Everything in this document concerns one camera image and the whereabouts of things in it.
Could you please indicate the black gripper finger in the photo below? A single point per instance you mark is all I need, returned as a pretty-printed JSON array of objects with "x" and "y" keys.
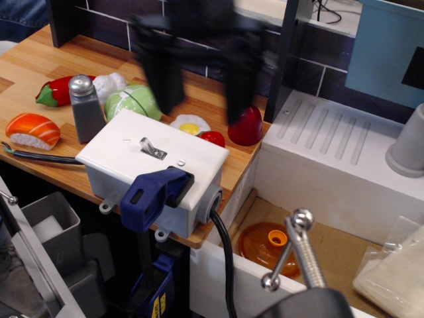
[
  {"x": 165, "y": 78},
  {"x": 240, "y": 82}
]

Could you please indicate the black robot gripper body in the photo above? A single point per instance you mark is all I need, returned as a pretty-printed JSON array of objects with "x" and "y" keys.
[{"x": 157, "y": 37}]

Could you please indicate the clear light switch toggle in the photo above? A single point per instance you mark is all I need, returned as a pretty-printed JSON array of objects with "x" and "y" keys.
[{"x": 147, "y": 148}]

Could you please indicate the toy green cabbage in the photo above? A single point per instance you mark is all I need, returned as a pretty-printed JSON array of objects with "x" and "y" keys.
[{"x": 137, "y": 98}]

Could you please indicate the dark red toy fruit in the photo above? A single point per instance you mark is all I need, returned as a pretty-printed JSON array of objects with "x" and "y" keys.
[{"x": 248, "y": 129}]

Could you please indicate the toy fried egg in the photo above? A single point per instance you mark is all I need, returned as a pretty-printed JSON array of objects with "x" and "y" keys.
[{"x": 191, "y": 124}]

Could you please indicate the toy white cauliflower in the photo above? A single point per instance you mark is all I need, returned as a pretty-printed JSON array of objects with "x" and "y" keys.
[{"x": 107, "y": 84}]

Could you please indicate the toy red strawberry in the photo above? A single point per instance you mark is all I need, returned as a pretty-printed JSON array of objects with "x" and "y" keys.
[{"x": 213, "y": 137}]

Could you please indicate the grey salt shaker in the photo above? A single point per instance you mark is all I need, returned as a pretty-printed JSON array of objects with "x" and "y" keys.
[{"x": 87, "y": 111}]

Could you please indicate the white toy sink unit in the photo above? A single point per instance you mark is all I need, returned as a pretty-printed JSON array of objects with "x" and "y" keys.
[{"x": 328, "y": 158}]

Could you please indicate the toy red chili pepper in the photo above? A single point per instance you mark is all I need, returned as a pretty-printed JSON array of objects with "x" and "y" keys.
[{"x": 55, "y": 93}]

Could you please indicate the blue bar clamp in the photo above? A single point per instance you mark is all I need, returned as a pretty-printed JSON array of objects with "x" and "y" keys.
[{"x": 153, "y": 293}]

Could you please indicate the toy salmon sushi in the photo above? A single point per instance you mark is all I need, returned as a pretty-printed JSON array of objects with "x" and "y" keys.
[{"x": 33, "y": 130}]

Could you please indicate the light blue box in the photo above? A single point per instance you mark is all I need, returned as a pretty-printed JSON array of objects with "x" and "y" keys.
[{"x": 387, "y": 57}]

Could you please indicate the orange pot lid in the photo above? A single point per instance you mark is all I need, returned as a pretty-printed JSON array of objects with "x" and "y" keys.
[{"x": 263, "y": 243}]

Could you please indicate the grey plastic cup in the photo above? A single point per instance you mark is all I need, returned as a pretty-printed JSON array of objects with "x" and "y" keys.
[{"x": 405, "y": 156}]

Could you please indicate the grey plastic bin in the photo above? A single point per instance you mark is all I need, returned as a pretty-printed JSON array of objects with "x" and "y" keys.
[{"x": 57, "y": 226}]

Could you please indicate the clear plastic bag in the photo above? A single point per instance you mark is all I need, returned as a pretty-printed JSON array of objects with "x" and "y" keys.
[{"x": 392, "y": 278}]

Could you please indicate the dark vertical post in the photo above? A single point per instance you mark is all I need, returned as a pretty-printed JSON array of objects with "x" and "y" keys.
[{"x": 294, "y": 25}]

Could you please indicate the white electrical switch box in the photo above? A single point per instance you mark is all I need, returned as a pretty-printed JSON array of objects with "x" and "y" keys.
[{"x": 113, "y": 160}]

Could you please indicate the metal clamp screw handle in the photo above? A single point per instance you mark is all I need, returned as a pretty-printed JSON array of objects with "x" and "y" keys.
[{"x": 298, "y": 224}]

